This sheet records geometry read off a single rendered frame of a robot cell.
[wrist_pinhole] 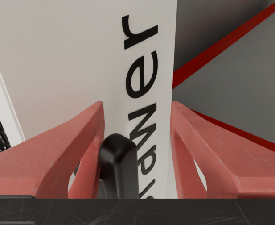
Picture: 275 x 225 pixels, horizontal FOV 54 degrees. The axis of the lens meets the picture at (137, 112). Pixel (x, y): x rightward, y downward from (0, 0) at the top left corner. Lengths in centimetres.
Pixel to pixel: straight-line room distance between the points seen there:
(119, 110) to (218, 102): 26
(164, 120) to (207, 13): 41
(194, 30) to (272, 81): 18
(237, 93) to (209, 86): 4
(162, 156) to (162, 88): 7
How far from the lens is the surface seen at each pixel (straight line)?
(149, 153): 20
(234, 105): 40
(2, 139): 28
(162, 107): 19
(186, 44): 55
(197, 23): 57
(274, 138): 36
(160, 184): 25
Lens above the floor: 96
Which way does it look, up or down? 37 degrees down
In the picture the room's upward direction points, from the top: 127 degrees counter-clockwise
